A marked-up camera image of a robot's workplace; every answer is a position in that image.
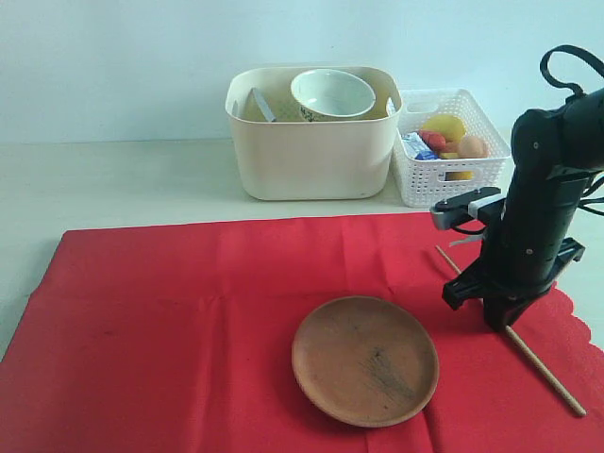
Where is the brown wooden plate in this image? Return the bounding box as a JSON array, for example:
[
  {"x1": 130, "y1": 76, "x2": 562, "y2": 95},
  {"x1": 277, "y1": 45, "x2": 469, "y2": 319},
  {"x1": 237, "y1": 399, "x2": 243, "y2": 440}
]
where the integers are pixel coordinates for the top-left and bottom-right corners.
[{"x1": 292, "y1": 296, "x2": 440, "y2": 428}]

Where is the red sausage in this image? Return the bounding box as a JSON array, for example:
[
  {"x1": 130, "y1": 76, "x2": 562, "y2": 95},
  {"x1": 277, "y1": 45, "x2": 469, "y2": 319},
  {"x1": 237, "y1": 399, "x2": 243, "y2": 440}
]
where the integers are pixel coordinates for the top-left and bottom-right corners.
[{"x1": 418, "y1": 129, "x2": 446, "y2": 154}]

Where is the blue white milk carton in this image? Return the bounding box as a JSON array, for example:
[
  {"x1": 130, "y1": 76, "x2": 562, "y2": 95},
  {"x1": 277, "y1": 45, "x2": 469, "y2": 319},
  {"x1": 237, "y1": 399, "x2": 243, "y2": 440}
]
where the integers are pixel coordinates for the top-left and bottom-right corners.
[{"x1": 401, "y1": 132, "x2": 439, "y2": 161}]

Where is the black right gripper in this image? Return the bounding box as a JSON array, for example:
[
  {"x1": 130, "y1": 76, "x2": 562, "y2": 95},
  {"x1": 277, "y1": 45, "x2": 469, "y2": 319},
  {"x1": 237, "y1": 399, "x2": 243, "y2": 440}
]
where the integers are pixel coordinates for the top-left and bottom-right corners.
[{"x1": 442, "y1": 167, "x2": 593, "y2": 332}]

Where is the black camera cable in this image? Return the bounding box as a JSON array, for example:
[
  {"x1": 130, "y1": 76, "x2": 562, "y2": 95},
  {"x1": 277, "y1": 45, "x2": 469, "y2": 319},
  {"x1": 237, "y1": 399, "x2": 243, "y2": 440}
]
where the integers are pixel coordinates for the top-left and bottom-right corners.
[{"x1": 447, "y1": 44, "x2": 604, "y2": 246}]

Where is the pale green ceramic bowl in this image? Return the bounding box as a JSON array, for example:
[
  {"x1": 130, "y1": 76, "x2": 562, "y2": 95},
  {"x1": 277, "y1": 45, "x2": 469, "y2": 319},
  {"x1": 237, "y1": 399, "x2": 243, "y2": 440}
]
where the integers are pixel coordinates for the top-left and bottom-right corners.
[{"x1": 290, "y1": 68, "x2": 377, "y2": 122}]

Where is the yellow cheese wedge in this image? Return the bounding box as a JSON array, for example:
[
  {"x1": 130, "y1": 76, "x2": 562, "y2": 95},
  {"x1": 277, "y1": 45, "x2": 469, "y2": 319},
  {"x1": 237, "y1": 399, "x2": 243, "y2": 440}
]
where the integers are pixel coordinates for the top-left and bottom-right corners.
[{"x1": 438, "y1": 152, "x2": 474, "y2": 181}]

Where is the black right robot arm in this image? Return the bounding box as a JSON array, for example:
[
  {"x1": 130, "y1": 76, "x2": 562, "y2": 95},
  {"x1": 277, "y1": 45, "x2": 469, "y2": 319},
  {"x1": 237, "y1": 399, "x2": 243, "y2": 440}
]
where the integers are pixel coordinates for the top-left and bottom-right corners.
[{"x1": 430, "y1": 91, "x2": 603, "y2": 331}]

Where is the cream plastic tub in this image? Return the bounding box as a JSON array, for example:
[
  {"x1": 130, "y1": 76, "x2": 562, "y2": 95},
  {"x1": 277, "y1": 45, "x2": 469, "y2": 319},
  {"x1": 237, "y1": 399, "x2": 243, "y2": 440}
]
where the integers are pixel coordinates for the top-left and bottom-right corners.
[{"x1": 225, "y1": 66, "x2": 403, "y2": 200}]

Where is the metal table knife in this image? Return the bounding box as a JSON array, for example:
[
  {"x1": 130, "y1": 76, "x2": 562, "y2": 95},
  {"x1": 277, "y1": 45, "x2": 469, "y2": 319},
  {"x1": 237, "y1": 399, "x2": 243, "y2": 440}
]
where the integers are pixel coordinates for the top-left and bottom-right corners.
[{"x1": 250, "y1": 87, "x2": 277, "y2": 123}]

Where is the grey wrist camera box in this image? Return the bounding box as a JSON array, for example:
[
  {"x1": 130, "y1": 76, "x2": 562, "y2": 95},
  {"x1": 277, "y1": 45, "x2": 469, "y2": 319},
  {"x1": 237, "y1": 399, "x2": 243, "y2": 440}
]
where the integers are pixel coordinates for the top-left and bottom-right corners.
[{"x1": 429, "y1": 187, "x2": 505, "y2": 230}]

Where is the red table cloth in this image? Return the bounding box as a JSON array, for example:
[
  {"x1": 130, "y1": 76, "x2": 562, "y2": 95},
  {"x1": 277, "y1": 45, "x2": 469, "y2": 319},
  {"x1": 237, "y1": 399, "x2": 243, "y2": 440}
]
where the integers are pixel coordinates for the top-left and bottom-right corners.
[{"x1": 1, "y1": 213, "x2": 603, "y2": 452}]

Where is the yellow lemon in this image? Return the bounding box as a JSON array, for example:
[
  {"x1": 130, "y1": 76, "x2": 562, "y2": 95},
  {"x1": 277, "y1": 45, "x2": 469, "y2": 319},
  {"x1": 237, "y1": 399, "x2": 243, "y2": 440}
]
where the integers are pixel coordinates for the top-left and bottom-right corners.
[{"x1": 420, "y1": 114, "x2": 466, "y2": 142}]

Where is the white perforated plastic basket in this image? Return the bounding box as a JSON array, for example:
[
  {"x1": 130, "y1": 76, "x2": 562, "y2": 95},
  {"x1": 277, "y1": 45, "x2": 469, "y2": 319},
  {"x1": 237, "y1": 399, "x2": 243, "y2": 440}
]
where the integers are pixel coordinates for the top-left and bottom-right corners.
[{"x1": 391, "y1": 88, "x2": 511, "y2": 208}]

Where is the stainless steel cup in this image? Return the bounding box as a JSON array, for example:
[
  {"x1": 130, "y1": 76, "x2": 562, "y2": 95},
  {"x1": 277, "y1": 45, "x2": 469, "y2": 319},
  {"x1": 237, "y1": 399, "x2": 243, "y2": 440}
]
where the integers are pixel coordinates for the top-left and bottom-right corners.
[{"x1": 385, "y1": 97, "x2": 397, "y2": 117}]

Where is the wooden chopstick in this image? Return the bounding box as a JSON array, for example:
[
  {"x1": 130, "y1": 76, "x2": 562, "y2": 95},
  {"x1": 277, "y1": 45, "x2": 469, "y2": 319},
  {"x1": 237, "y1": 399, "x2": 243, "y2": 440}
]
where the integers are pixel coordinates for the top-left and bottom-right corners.
[{"x1": 435, "y1": 244, "x2": 588, "y2": 418}]

